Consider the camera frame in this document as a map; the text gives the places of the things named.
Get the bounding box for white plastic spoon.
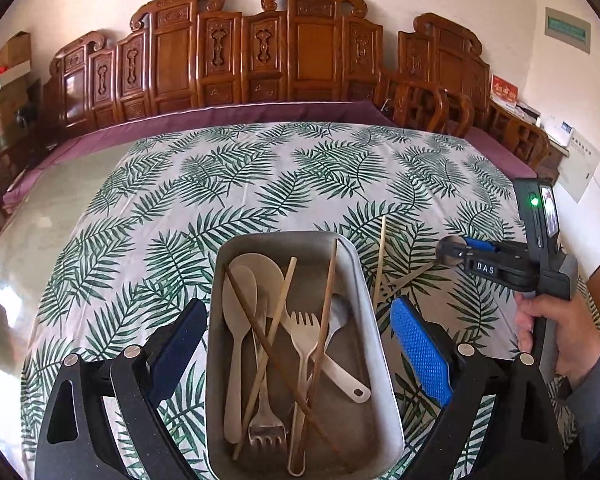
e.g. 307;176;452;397
229;252;287;341
221;266;259;445

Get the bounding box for white wall board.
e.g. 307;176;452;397
557;130;600;204

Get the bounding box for person's right hand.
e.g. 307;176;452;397
514;292;600;391

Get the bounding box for leaf print tablecloth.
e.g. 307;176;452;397
20;122;600;480

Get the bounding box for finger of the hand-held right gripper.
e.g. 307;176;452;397
460;236;505;260

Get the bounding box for wooden chair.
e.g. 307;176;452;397
380;72;476;137

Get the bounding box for cardboard boxes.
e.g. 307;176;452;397
0;30;33;96

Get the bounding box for carved wooden sofa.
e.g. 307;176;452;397
42;0;391;136
397;12;551;171

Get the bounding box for purple seat cushion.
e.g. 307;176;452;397
465;127;526;176
4;100;395;201

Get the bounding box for white soup spoon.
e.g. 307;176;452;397
307;294;372;404

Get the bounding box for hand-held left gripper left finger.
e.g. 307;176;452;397
34;297;209;480

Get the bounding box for white desk device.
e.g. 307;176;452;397
515;102;572;147

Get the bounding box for wooden side furniture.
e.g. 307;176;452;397
0;77;45;193

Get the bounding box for metal fork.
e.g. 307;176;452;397
247;320;288;450

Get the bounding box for light bamboo chopstick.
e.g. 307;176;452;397
373;216;387;308
232;256;298;461

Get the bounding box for red box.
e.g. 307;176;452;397
490;75;519;106

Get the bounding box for white plastic fork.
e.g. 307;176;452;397
286;311;323;477

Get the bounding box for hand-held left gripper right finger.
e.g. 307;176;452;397
389;295;566;480

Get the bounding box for dark brown wooden chopstick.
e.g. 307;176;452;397
223;264;351;471

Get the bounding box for grey wall panel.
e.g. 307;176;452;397
545;7;592;56

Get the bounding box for grey metal tray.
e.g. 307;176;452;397
205;230;405;480

